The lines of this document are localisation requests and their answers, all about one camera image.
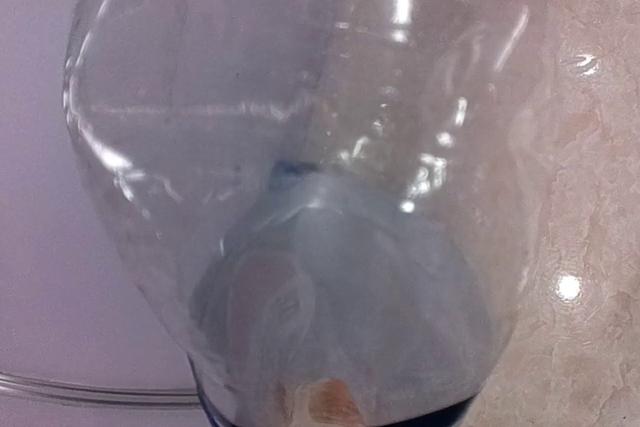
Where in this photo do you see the blue label clear bottle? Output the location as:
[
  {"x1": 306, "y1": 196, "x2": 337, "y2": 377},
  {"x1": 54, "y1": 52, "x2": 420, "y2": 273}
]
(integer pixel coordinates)
[{"x1": 63, "y1": 0, "x2": 546, "y2": 426}]

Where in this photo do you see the orange juice bottle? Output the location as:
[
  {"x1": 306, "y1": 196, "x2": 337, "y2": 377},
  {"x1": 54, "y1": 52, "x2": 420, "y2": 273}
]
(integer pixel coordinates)
[{"x1": 284, "y1": 378, "x2": 365, "y2": 427}]

